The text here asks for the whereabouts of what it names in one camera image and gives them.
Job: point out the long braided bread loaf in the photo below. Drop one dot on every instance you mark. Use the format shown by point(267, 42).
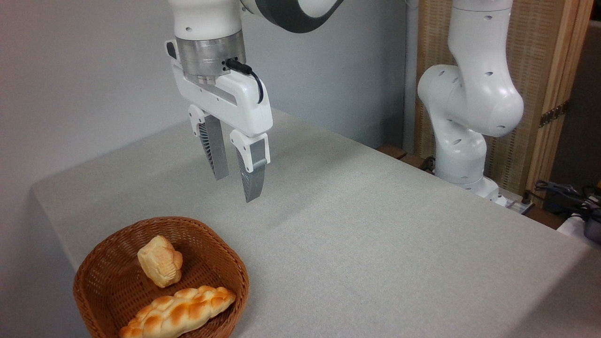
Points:
point(178, 311)

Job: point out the small golden bread roll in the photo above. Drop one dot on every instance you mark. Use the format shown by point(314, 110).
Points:
point(160, 262)

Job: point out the brown wicker basket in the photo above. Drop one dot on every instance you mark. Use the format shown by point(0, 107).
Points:
point(117, 277)

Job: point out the grey tablecloth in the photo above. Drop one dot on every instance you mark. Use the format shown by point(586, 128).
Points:
point(366, 244)

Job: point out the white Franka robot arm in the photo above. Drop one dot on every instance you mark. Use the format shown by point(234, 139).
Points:
point(474, 94)

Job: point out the wooden woven folding screen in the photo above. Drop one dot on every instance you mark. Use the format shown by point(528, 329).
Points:
point(535, 47)

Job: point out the white power strip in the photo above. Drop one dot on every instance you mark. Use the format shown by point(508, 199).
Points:
point(516, 205)

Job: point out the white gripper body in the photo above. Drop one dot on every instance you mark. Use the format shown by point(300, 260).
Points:
point(235, 101)

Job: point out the brass screen hinge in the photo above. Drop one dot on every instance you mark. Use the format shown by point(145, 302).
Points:
point(553, 114)

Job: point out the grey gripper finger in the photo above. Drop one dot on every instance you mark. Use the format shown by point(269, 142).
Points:
point(253, 180)
point(217, 150)

